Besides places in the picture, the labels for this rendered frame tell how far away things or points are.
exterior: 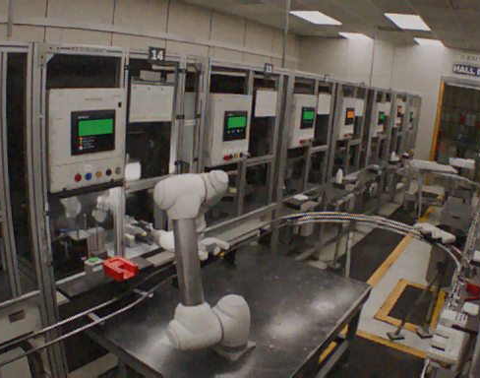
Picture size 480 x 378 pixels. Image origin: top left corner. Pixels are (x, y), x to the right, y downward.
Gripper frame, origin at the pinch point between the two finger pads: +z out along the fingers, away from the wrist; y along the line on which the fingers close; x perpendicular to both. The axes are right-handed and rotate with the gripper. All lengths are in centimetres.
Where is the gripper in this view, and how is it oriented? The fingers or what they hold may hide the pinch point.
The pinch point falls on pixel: (135, 228)
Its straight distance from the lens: 244.9
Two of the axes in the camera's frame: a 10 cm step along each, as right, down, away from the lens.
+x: -5.8, 1.7, -8.0
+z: -8.1, -1.8, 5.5
